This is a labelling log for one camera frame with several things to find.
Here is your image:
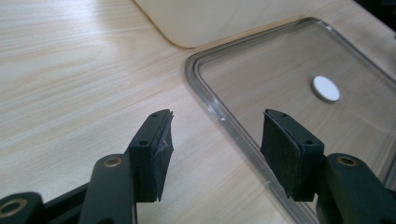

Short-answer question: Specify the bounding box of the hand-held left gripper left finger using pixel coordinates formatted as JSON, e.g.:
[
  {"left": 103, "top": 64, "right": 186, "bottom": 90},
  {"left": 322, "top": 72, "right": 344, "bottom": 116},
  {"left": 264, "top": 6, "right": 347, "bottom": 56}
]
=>
[{"left": 78, "top": 108, "right": 175, "bottom": 224}]

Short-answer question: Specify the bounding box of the beige board with rounded corner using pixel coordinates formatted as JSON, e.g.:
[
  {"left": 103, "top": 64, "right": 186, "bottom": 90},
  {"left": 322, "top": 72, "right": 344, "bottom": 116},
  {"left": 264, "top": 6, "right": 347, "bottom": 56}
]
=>
[{"left": 133, "top": 0, "right": 356, "bottom": 49}]

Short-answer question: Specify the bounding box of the white round disc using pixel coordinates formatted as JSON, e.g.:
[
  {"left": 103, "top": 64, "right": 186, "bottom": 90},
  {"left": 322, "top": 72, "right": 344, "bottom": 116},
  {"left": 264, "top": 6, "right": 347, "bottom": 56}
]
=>
[{"left": 311, "top": 75, "right": 342, "bottom": 104}]

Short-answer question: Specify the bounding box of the clear plastic tray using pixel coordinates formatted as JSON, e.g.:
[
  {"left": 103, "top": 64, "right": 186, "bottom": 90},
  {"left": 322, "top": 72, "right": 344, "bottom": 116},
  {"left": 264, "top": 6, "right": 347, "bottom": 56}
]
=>
[{"left": 184, "top": 17, "right": 396, "bottom": 224}]

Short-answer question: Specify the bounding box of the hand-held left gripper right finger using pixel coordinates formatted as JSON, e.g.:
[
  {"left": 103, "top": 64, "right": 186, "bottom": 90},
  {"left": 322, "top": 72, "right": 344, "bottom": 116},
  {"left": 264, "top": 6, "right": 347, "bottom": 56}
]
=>
[{"left": 260, "top": 108, "right": 396, "bottom": 224}]

